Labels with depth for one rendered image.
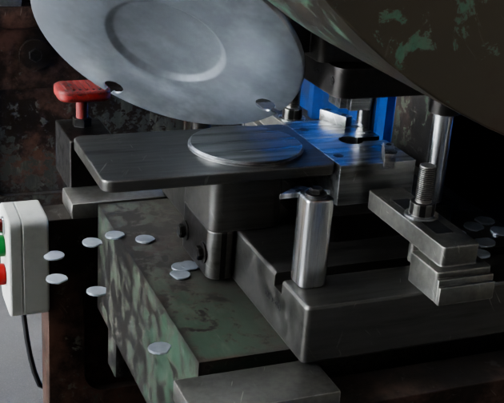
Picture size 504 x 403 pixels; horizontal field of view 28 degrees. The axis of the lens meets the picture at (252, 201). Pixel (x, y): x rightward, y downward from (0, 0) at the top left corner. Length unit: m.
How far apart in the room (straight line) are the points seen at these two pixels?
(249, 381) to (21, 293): 0.47
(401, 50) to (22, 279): 0.82
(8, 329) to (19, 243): 1.04
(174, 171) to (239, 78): 0.12
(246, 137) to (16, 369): 1.17
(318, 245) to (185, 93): 0.27
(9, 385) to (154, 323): 1.07
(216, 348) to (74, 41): 0.36
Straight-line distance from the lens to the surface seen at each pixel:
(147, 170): 1.00
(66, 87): 1.35
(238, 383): 0.91
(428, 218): 1.00
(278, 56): 0.99
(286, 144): 1.08
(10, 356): 2.21
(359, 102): 1.09
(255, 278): 1.02
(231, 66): 1.03
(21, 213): 1.29
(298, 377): 0.93
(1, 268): 1.32
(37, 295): 1.31
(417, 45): 0.57
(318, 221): 0.92
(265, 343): 0.97
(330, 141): 1.12
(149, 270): 1.10
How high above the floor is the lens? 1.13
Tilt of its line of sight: 22 degrees down
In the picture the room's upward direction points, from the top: 4 degrees clockwise
